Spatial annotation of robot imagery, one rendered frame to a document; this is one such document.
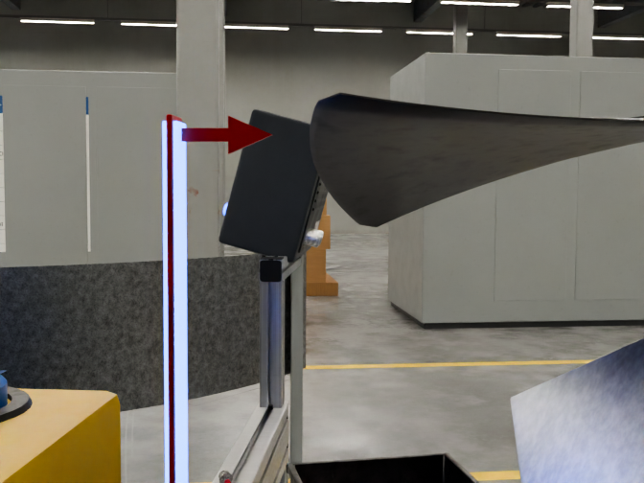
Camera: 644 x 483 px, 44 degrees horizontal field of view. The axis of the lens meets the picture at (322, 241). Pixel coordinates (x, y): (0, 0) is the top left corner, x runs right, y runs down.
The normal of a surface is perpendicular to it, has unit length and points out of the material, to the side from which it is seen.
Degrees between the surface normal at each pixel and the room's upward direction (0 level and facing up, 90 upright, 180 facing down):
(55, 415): 0
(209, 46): 90
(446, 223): 90
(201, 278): 90
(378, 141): 165
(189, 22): 90
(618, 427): 55
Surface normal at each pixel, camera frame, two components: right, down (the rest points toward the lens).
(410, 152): 0.06, 0.98
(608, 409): -0.70, -0.54
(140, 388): 0.59, 0.06
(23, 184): 0.11, 0.07
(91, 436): 1.00, 0.01
